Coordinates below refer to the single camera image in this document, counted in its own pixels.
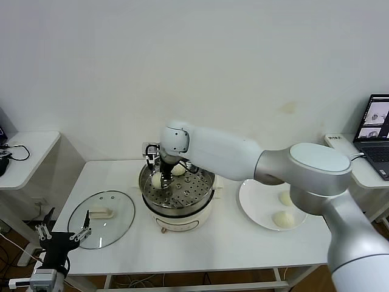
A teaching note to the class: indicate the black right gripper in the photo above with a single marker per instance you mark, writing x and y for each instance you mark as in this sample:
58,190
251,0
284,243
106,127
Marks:
166,161

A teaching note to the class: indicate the white rectangular table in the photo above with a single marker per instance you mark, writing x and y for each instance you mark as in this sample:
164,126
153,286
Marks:
278,275

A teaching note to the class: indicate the grey open laptop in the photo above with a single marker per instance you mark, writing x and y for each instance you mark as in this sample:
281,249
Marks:
373,152

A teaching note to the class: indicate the small black usb hub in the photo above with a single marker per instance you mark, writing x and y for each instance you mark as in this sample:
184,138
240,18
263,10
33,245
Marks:
4,154

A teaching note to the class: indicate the white steamed baozi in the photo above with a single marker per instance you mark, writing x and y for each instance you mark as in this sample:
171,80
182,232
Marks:
283,219
179,171
156,180
285,199

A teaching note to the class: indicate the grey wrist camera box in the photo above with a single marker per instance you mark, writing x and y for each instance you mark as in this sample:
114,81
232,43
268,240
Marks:
44,278
150,145

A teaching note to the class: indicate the white side table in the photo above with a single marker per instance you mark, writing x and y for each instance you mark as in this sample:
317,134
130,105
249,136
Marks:
30,158
343,144

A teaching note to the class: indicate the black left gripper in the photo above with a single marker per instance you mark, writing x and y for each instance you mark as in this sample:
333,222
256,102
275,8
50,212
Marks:
57,246

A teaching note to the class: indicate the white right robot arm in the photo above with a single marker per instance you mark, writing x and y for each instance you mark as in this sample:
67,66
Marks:
228,152

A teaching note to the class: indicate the black computer mouse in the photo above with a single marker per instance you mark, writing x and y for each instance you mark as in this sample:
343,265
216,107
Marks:
3,167

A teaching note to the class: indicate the cream electric cooking pot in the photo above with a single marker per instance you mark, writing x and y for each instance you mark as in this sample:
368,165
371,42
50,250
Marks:
182,223

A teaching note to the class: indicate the white round plate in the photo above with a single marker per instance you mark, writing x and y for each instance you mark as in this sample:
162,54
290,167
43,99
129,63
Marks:
258,213

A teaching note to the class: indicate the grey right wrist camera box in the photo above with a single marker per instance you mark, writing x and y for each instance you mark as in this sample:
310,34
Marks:
150,145

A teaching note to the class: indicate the white wall socket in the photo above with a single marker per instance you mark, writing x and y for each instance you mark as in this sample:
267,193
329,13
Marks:
39,201

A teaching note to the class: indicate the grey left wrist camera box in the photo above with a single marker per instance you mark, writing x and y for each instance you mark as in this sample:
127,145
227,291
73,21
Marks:
44,278

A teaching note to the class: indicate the black laptop with lit screen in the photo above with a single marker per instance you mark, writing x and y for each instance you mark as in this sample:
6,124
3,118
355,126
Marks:
7,124

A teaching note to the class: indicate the small printed label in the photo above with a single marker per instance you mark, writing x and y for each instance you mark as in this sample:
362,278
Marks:
334,137

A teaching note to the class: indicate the perforated steel steamer basket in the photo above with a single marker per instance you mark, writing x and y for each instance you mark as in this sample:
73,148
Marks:
194,191

